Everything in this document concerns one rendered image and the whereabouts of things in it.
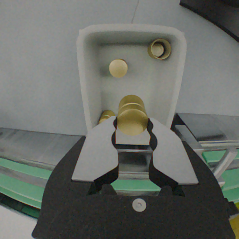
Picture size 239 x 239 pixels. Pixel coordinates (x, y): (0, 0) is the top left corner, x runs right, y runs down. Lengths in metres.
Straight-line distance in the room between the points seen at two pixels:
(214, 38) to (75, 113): 0.42
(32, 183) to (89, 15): 0.41
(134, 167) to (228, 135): 0.23
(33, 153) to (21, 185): 0.09
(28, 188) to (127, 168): 0.24
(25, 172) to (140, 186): 0.30
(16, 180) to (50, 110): 0.22
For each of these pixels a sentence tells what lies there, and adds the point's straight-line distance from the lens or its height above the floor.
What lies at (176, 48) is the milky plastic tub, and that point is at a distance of 0.22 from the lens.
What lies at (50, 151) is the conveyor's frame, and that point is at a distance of 0.36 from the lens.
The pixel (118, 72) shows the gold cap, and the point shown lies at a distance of 0.21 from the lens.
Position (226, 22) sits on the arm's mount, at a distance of 0.36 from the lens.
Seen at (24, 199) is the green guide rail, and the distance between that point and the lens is 0.42.
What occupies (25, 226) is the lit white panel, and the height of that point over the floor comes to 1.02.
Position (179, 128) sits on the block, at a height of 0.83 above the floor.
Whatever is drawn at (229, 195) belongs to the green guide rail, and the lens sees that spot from 0.33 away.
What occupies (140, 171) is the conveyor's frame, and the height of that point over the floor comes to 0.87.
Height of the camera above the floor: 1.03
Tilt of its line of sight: 60 degrees down
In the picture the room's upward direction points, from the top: 173 degrees counter-clockwise
